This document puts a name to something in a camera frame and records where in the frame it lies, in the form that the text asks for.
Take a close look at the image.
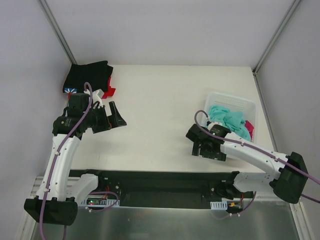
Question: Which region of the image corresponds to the teal t shirt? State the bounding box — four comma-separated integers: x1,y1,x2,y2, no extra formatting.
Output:
207,105,252,141

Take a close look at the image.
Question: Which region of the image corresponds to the white plastic basket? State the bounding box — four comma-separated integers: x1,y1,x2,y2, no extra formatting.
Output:
204,92,258,142

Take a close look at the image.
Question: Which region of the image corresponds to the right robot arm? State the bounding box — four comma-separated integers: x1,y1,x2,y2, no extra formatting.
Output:
186,123,308,204

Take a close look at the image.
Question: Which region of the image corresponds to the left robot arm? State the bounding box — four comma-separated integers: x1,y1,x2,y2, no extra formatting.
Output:
24,93,127,226

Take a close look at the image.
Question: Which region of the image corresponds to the folded red t shirt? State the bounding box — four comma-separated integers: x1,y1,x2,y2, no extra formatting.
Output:
62,76,116,99

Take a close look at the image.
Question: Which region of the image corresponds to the pink t shirt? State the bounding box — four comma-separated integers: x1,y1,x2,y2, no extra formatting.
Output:
244,120,255,140

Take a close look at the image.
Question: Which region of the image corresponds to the folded black t shirt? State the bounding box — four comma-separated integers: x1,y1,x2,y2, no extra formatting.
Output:
62,60,114,93

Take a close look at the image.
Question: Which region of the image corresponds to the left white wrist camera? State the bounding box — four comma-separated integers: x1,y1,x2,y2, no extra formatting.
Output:
84,89,104,109

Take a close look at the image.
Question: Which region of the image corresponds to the right white cable duct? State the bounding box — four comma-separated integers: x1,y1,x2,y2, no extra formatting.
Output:
210,200,228,211

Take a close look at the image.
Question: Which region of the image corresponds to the white cable duct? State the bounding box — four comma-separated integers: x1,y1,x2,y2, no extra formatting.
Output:
210,200,228,211
78,197,120,208

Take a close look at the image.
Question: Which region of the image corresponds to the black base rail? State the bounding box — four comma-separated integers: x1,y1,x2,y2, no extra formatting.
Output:
65,169,286,208

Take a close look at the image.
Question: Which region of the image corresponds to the left white cable duct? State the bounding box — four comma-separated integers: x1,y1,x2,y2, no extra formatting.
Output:
78,197,120,208

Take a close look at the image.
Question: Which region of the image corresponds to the left aluminium frame post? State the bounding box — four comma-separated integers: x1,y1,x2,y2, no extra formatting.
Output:
38,0,77,64

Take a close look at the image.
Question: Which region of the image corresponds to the aluminium frame post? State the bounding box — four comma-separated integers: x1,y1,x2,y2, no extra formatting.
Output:
38,0,77,64
252,0,303,76

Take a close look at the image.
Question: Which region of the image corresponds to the right aluminium frame post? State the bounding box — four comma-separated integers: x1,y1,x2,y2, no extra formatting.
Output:
252,0,303,76

